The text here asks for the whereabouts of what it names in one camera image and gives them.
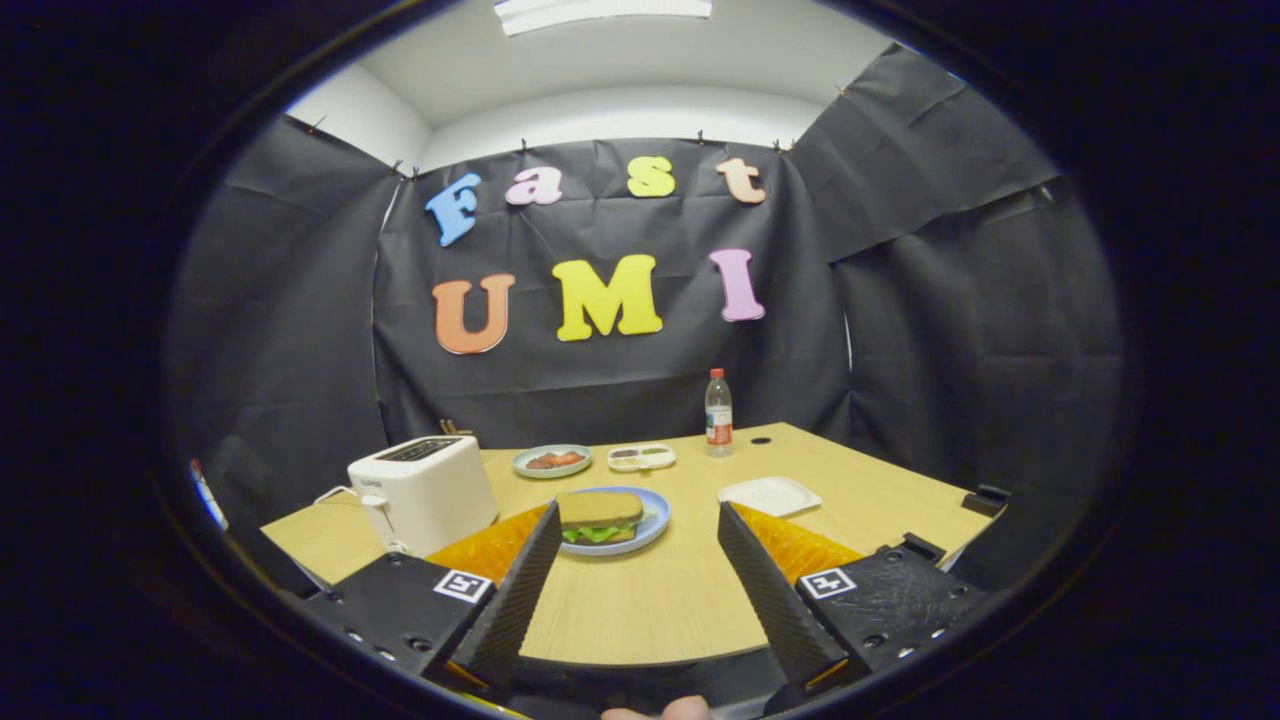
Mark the pale green round plate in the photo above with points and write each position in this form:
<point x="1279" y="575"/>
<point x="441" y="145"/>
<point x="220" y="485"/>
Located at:
<point x="528" y="472"/>

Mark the clear utensil holder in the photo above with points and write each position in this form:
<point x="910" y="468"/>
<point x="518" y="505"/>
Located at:
<point x="452" y="428"/>

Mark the black table clamp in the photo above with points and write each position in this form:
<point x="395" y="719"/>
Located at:
<point x="925" y="547"/>
<point x="988" y="500"/>

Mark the white toaster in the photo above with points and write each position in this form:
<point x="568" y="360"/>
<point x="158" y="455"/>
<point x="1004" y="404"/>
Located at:
<point x="430" y="500"/>

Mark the clear water bottle red label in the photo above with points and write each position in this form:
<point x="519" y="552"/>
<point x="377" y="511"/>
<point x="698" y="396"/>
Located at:
<point x="719" y="420"/>

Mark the black backdrop cloth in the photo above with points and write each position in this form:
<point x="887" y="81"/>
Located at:
<point x="620" y="390"/>

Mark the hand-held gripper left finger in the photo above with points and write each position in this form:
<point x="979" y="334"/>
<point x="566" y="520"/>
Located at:
<point x="510" y="610"/>

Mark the white divided condiment dish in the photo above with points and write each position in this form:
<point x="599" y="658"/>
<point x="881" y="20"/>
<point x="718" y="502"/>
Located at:
<point x="641" y="458"/>

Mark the brown toasted bread slice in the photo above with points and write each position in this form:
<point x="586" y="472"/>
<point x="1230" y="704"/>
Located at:
<point x="600" y="508"/>

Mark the green lettuce leaf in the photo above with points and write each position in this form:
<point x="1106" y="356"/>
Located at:
<point x="595" y="535"/>

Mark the ceiling light panel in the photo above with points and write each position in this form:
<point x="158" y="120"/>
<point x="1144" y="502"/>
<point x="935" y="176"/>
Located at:
<point x="600" y="15"/>

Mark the white square plate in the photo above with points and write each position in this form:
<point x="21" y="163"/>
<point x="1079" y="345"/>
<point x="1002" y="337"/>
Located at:
<point x="770" y="497"/>

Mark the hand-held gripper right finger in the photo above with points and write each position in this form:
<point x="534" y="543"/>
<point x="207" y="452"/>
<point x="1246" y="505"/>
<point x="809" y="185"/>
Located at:
<point x="775" y="610"/>

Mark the blue round plate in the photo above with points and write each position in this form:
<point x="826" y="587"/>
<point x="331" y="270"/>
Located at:
<point x="655" y="520"/>

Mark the red tomato slice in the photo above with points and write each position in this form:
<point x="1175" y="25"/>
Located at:
<point x="568" y="459"/>

